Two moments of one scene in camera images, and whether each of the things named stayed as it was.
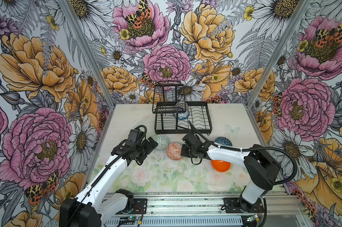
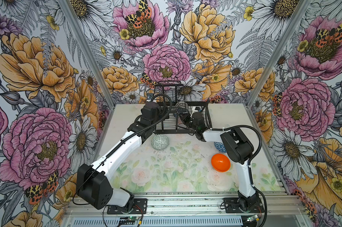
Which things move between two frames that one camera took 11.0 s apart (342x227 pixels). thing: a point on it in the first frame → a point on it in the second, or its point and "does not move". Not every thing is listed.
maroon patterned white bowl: (182, 104) does not move
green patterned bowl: (162, 141) does not move
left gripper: (149, 148) → (162, 114)
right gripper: (183, 152) → (186, 115)
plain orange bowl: (220, 166) does not move
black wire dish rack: (173, 115) does not move
